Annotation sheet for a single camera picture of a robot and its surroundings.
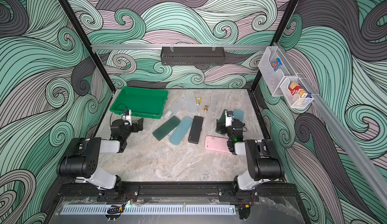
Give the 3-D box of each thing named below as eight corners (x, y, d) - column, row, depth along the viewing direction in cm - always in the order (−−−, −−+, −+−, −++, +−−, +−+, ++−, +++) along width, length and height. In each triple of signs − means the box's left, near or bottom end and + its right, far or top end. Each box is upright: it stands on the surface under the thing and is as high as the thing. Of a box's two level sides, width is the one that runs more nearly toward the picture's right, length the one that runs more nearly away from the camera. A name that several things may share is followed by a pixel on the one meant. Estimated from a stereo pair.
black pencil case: (187, 142, 94) (187, 140, 91) (194, 117, 106) (194, 114, 104) (198, 144, 92) (198, 142, 90) (204, 119, 105) (204, 116, 103)
